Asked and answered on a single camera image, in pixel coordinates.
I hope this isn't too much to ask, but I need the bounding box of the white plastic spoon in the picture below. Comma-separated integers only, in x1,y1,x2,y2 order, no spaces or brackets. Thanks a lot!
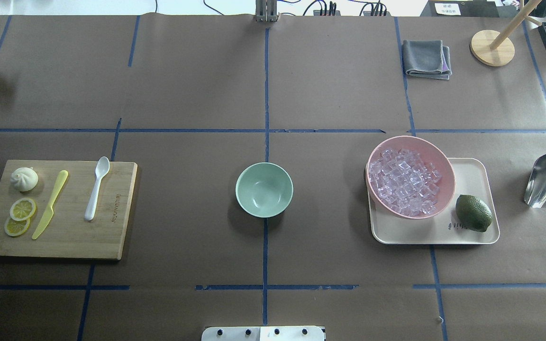
84,157,110,222

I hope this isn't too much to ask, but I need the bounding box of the mint green bowl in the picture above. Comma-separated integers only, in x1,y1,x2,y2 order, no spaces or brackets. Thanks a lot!
235,162,294,218

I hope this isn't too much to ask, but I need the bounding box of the clear ice cubes pile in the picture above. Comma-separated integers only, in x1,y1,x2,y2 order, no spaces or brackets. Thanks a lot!
367,148,442,216

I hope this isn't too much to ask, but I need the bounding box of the pink bowl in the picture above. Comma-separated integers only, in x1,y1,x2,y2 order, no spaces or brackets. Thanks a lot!
365,135,456,220

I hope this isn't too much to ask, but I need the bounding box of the grey folded cloth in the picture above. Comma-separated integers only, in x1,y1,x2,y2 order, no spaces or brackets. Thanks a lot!
401,40,452,80

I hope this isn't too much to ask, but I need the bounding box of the cream plastic tray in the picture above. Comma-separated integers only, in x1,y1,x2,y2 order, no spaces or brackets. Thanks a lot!
369,158,500,245

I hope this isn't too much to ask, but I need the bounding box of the green lime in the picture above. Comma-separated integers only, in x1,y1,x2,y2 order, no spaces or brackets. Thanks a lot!
455,194,492,233

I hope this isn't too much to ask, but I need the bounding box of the bamboo cutting board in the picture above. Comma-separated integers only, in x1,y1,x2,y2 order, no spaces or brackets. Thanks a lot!
0,160,138,260

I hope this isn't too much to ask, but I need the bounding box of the yellow plastic knife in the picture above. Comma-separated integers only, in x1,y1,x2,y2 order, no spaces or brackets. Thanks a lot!
32,169,69,240

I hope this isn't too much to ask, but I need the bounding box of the white steamed bun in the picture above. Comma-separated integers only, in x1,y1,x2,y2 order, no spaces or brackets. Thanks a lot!
9,168,39,192

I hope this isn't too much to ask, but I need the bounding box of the wooden mug tree stand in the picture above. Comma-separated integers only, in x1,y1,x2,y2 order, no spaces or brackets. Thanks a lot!
470,0,542,67

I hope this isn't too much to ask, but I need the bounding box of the upper lemon slice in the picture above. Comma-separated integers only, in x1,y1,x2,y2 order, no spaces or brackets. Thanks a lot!
9,197,37,222

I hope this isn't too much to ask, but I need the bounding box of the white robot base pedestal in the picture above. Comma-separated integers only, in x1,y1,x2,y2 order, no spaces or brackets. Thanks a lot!
201,325,327,341

